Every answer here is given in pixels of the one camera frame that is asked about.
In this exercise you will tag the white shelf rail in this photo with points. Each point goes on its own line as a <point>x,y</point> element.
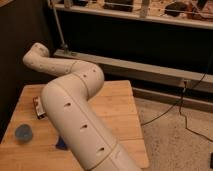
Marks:
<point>95,10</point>

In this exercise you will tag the metal pole stand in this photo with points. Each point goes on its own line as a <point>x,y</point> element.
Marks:
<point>64,45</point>

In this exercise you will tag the small blue cup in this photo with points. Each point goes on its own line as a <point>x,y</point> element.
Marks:
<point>23,133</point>

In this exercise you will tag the blue sponge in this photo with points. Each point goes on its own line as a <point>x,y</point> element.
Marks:
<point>61,144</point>

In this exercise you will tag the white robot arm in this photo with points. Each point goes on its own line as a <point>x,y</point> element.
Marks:
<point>65,101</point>

